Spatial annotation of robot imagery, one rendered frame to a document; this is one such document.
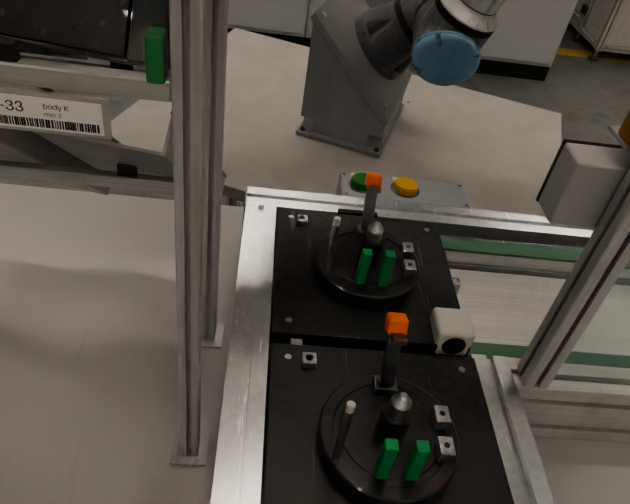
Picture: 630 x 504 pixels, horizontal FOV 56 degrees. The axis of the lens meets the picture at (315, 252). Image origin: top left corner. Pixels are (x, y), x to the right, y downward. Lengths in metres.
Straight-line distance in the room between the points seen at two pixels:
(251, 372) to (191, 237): 0.24
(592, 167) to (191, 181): 0.35
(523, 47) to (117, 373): 3.65
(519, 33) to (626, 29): 1.11
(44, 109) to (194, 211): 0.12
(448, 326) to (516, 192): 0.59
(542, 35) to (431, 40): 3.09
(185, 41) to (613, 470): 0.71
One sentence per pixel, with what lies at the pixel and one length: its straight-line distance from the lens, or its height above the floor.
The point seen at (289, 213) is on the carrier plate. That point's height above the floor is 0.97.
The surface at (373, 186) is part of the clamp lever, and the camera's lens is 0.78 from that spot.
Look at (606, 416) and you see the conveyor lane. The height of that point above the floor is 0.91.
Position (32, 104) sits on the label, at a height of 1.29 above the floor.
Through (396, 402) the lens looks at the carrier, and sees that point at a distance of 0.57.
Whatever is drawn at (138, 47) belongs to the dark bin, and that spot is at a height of 1.31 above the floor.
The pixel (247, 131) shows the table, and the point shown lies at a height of 0.86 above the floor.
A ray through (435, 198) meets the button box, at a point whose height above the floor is 0.96.
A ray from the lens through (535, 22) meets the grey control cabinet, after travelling 4.11.
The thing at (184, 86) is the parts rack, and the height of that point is 1.31.
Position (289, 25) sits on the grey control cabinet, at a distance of 3.84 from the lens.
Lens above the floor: 1.49
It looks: 40 degrees down
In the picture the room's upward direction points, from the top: 10 degrees clockwise
